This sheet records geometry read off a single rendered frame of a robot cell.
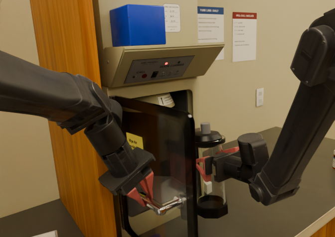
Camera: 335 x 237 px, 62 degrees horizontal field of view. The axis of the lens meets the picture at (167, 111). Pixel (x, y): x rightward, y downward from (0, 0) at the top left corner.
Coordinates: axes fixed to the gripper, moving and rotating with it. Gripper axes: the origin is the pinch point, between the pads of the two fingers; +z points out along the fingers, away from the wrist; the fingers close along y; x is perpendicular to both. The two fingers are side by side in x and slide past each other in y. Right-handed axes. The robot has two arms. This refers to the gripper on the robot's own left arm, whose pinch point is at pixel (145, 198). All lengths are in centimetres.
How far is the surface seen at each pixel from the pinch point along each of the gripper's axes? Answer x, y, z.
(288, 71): -62, -147, 57
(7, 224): -56, 31, 14
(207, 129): -9.8, -27.8, 5.2
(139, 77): -17.2, -19.5, -16.4
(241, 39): -63, -111, 15
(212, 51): -11.4, -40.9, -12.5
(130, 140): -12.2, -7.4, -6.1
